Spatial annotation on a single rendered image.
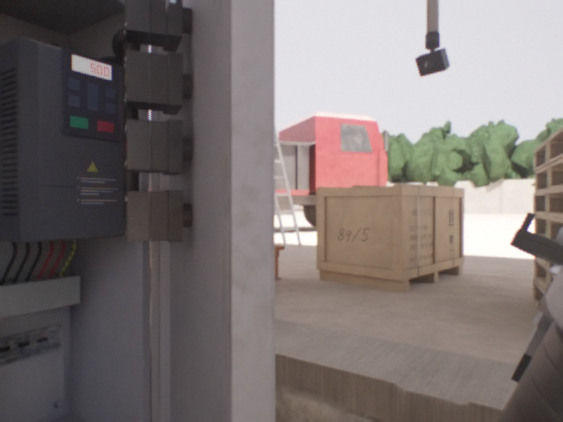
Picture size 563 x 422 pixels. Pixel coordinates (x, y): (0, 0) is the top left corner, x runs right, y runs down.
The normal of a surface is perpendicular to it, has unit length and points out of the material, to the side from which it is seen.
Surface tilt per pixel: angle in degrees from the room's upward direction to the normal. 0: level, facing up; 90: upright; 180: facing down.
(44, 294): 90
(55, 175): 90
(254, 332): 90
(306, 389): 88
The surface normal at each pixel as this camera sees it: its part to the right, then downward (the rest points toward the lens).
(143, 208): 0.37, 0.01
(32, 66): -0.40, 0.01
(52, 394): 0.82, 0.00
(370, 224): -0.70, 0.01
